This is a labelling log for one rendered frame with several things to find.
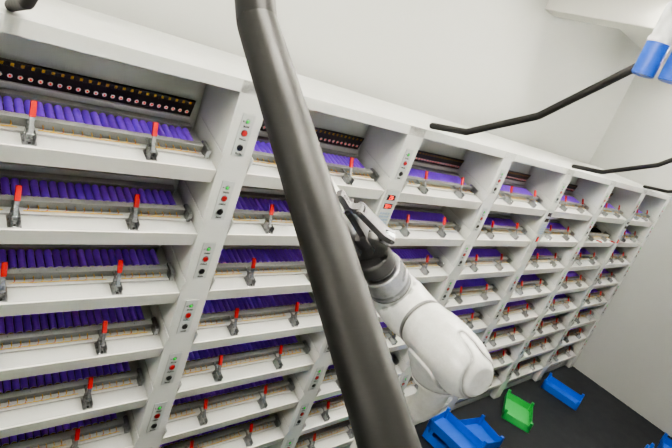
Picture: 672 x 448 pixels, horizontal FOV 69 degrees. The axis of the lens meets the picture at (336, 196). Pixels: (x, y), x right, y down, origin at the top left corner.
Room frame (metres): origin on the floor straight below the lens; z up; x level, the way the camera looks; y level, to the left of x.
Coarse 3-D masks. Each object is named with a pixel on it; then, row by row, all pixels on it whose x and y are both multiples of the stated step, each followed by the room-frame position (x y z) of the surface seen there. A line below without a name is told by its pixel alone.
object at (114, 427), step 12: (84, 420) 1.26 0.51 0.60; (96, 420) 1.28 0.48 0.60; (108, 420) 1.30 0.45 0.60; (120, 420) 1.31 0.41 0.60; (132, 420) 1.32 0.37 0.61; (36, 432) 1.16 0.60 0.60; (48, 432) 1.19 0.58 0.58; (60, 432) 1.19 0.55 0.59; (72, 432) 1.21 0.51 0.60; (84, 432) 1.22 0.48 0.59; (96, 432) 1.25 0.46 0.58; (108, 432) 1.28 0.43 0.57; (120, 432) 1.29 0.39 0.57; (132, 432) 1.30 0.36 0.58; (0, 444) 1.09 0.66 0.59; (12, 444) 1.10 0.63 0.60; (24, 444) 1.11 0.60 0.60; (36, 444) 1.13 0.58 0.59; (48, 444) 1.16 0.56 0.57; (60, 444) 1.18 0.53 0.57; (72, 444) 1.17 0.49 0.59; (84, 444) 1.21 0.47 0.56; (96, 444) 1.23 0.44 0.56; (108, 444) 1.24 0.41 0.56; (120, 444) 1.26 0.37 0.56; (132, 444) 1.28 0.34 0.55
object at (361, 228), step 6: (348, 210) 0.78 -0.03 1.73; (348, 216) 0.79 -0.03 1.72; (354, 216) 0.79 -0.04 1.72; (354, 222) 0.80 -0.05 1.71; (360, 222) 0.81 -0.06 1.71; (354, 228) 0.80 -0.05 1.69; (360, 228) 0.80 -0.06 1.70; (366, 228) 0.83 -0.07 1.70; (360, 234) 0.81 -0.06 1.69; (366, 234) 0.82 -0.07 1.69; (360, 240) 0.81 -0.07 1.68; (366, 240) 0.81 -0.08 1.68; (366, 246) 0.82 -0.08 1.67; (366, 252) 0.82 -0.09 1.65; (372, 252) 0.82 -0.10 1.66
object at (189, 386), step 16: (304, 336) 1.85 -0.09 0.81; (208, 368) 1.49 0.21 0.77; (240, 368) 1.56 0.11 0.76; (256, 368) 1.60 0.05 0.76; (272, 368) 1.64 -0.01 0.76; (288, 368) 1.68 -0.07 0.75; (304, 368) 1.75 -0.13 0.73; (192, 384) 1.40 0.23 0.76; (208, 384) 1.43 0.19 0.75; (224, 384) 1.48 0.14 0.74; (240, 384) 1.54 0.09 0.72
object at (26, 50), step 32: (0, 32) 1.07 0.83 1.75; (128, 32) 1.35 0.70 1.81; (160, 32) 1.70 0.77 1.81; (64, 64) 1.16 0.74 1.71; (96, 64) 1.21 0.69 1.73; (128, 64) 1.26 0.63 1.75; (224, 64) 1.46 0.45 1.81; (192, 96) 1.40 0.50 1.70; (352, 96) 2.07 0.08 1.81; (192, 128) 1.42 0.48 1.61; (352, 128) 1.86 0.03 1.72; (256, 192) 1.63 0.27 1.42
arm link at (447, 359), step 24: (432, 312) 0.82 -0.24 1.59; (408, 336) 0.81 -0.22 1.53; (432, 336) 0.77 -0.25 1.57; (456, 336) 0.76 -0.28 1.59; (432, 360) 0.75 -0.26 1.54; (456, 360) 0.73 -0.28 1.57; (480, 360) 0.73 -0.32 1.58; (432, 384) 0.75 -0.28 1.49; (456, 384) 0.71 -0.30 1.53; (480, 384) 0.73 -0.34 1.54; (432, 408) 0.79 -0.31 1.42
